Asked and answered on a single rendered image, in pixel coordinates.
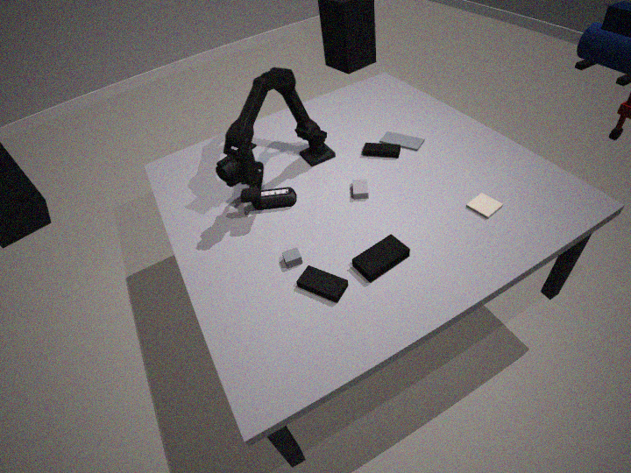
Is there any beige flat rectangular block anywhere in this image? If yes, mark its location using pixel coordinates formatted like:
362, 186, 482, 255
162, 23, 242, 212
466, 193, 503, 218

